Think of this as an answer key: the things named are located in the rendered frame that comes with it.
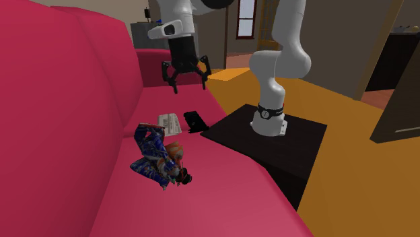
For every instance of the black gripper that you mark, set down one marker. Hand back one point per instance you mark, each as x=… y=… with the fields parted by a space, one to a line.
x=182 y=52

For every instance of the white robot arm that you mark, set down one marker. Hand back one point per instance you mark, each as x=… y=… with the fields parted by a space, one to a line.
x=275 y=85

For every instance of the black phone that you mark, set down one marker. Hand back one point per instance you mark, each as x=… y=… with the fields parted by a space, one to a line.
x=195 y=121

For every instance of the white remote control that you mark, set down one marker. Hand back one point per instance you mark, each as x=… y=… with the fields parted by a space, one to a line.
x=170 y=124

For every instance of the grey cabinet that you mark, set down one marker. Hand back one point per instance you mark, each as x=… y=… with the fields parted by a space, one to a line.
x=144 y=34

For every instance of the red framed window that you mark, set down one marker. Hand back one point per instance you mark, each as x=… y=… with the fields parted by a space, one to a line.
x=246 y=16

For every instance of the blue and orange toy figure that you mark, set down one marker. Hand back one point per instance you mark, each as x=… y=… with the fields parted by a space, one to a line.
x=154 y=157

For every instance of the black robot stand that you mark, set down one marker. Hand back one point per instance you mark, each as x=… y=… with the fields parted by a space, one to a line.
x=282 y=147

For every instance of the red sofa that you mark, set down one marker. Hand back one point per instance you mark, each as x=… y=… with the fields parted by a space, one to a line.
x=55 y=131

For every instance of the dark brown door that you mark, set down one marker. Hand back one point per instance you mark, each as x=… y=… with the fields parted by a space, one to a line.
x=398 y=108

